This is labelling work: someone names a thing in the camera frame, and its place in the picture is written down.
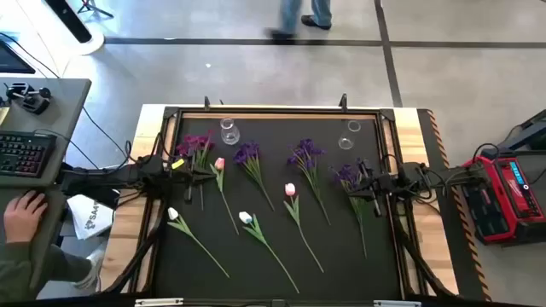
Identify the black monitor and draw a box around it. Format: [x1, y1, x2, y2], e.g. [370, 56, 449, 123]
[0, 40, 37, 75]

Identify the white printed bag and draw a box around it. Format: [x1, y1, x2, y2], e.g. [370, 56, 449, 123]
[67, 194, 115, 240]

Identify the person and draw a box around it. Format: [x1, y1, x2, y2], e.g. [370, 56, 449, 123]
[264, 0, 334, 40]

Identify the white artificial tulip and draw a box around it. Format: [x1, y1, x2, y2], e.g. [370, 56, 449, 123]
[166, 206, 231, 280]
[237, 211, 301, 295]

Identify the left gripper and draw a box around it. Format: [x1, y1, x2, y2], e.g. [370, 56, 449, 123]
[169, 156, 218, 201]

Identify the person's leg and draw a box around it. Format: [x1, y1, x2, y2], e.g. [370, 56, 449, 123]
[36, 243, 93, 285]

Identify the person's forearm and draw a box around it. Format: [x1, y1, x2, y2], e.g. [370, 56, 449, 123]
[0, 239, 35, 302]

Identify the person's shoe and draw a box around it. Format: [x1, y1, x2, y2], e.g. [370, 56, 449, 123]
[72, 246, 106, 291]

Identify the black aluminium table frame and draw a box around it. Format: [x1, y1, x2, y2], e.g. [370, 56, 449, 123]
[96, 94, 460, 299]

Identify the red black tool box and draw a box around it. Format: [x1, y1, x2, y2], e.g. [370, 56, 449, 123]
[458, 153, 546, 246]

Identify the black backlit keyboard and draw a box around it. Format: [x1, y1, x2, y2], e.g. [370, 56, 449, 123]
[0, 130, 58, 179]

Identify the magenta artificial flower bunch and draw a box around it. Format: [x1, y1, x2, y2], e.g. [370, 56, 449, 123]
[174, 130, 217, 211]

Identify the black board on white base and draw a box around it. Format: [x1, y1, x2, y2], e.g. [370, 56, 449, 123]
[44, 0, 106, 55]

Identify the grey desk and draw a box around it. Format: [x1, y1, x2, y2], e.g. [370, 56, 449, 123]
[0, 78, 93, 293]

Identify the person's hand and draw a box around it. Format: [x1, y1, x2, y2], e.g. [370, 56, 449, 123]
[3, 190, 49, 244]

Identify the black table mat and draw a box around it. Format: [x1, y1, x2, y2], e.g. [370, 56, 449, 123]
[153, 117, 404, 299]

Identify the black cable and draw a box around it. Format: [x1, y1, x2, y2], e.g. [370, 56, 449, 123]
[0, 32, 133, 165]

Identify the dark metal cart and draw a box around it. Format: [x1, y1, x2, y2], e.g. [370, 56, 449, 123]
[497, 108, 546, 154]

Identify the purple artificial flower bunch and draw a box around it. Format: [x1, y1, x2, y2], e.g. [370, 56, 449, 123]
[286, 137, 332, 226]
[233, 140, 276, 212]
[330, 158, 376, 260]

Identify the pink artificial tulip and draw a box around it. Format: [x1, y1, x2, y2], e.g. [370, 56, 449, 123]
[283, 182, 325, 274]
[208, 156, 241, 236]

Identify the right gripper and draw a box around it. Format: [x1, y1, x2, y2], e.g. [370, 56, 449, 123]
[347, 159, 400, 217]

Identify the black tripod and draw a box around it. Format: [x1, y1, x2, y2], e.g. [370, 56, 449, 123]
[76, 0, 115, 19]

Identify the clear glass vase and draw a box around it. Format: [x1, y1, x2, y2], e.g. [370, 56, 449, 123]
[219, 118, 241, 146]
[338, 119, 363, 151]

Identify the black strip with hazard stripes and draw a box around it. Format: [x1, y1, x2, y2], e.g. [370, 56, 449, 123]
[416, 108, 492, 302]

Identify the silver metal bracket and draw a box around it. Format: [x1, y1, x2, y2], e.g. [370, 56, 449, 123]
[135, 298, 184, 307]
[374, 299, 422, 307]

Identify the black desk clamp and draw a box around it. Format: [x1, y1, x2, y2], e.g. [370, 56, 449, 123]
[4, 82, 53, 115]

